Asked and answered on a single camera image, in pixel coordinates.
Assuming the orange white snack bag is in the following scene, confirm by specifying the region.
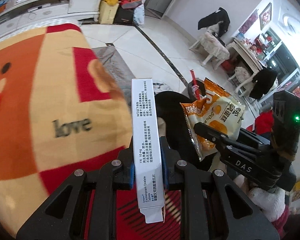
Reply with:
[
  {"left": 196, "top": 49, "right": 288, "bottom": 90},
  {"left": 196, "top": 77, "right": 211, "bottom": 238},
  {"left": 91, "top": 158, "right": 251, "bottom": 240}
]
[{"left": 181, "top": 78, "right": 245, "bottom": 161}]

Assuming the white medicine box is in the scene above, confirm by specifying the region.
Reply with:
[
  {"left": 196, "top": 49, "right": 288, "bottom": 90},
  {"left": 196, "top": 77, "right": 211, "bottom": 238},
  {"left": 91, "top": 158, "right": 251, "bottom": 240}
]
[{"left": 132, "top": 79, "right": 165, "bottom": 224}]

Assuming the chair with black garment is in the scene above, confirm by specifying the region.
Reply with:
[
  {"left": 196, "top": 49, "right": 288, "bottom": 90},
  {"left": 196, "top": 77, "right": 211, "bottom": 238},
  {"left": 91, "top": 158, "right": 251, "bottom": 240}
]
[{"left": 235, "top": 68, "right": 278, "bottom": 100}]

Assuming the black shopping bag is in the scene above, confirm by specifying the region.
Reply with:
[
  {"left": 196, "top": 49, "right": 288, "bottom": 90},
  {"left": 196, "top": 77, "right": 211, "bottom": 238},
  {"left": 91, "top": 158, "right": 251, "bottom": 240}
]
[{"left": 113, "top": 6, "right": 134, "bottom": 25}]

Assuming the red orange patterned blanket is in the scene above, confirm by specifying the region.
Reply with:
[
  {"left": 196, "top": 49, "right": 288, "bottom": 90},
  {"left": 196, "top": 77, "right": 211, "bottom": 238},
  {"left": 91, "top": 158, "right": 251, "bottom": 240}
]
[{"left": 0, "top": 23, "right": 180, "bottom": 239}]

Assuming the white TV cabinet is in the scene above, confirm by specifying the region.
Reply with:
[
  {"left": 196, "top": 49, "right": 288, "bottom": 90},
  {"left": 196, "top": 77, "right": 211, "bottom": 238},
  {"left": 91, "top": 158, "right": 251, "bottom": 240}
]
[{"left": 0, "top": 0, "right": 101, "bottom": 38}]

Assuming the black trash bag bin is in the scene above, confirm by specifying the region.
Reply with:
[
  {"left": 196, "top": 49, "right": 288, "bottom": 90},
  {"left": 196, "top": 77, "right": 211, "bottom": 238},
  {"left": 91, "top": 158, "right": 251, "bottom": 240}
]
[{"left": 154, "top": 90, "right": 218, "bottom": 172}]

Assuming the white chair with jacket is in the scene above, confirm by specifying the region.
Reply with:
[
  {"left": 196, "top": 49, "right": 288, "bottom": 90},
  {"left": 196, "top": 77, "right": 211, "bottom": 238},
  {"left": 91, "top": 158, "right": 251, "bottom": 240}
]
[{"left": 189, "top": 7, "right": 230, "bottom": 70}]

